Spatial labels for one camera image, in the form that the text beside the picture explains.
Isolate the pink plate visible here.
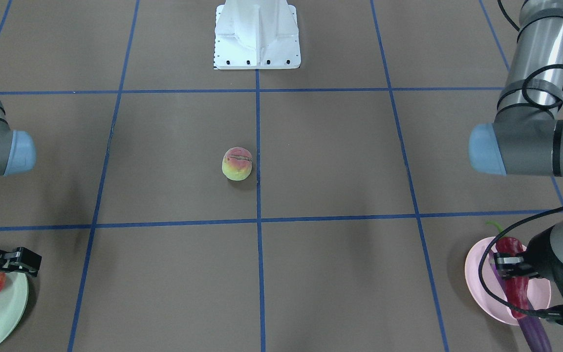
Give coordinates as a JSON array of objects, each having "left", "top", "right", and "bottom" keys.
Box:
[{"left": 463, "top": 238, "right": 552, "bottom": 326}]

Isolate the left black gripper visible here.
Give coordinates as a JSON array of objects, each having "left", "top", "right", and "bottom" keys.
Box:
[{"left": 493, "top": 230, "right": 563, "bottom": 329}]

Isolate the yellow-pink peach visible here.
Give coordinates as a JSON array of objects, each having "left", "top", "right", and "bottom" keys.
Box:
[{"left": 221, "top": 147, "right": 253, "bottom": 182}]

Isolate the red chili pepper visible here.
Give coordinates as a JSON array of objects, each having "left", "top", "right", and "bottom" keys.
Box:
[{"left": 492, "top": 236, "right": 530, "bottom": 321}]

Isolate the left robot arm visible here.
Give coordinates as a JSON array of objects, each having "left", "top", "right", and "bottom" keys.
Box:
[{"left": 468, "top": 0, "right": 563, "bottom": 325}]

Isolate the purple eggplant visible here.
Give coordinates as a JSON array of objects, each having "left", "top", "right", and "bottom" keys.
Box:
[{"left": 491, "top": 259, "right": 552, "bottom": 352}]

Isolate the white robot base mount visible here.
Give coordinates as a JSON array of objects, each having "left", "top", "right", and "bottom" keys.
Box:
[{"left": 213, "top": 0, "right": 302, "bottom": 70}]

